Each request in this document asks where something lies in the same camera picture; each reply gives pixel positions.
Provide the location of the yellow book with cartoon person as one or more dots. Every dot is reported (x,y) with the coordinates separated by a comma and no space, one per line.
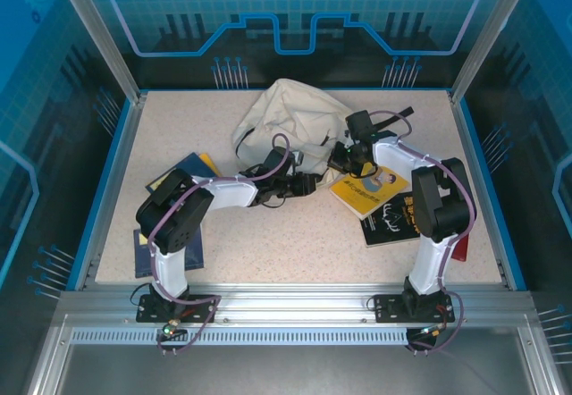
(357,198)

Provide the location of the cream canvas backpack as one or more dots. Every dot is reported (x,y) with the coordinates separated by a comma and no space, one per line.
(290,109)

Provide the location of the yellow book with blue pattern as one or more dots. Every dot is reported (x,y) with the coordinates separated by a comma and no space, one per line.
(208,161)

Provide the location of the blue book with yellow label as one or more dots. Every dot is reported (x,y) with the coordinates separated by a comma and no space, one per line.
(192,167)

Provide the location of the large dark blue book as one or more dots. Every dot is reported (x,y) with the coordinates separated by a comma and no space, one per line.
(143,256)

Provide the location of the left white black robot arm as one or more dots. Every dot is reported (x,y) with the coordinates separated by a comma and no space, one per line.
(174,270)

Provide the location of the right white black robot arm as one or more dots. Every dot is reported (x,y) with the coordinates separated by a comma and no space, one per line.
(429,270)

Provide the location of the red book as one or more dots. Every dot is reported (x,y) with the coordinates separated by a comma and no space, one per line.
(462,249)

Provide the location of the aluminium front rail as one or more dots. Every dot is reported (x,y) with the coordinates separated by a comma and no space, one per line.
(290,301)

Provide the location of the aluminium side rail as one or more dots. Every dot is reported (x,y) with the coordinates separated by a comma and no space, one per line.
(111,189)
(481,189)

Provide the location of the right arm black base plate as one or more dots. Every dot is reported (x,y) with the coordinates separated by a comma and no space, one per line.
(384,308)

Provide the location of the aluminium corner post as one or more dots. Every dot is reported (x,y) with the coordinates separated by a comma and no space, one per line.
(488,37)
(105,37)

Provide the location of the grey metal outer frame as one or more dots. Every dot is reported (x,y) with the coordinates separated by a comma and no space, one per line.
(286,368)

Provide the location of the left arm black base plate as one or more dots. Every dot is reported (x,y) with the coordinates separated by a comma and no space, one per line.
(147,312)

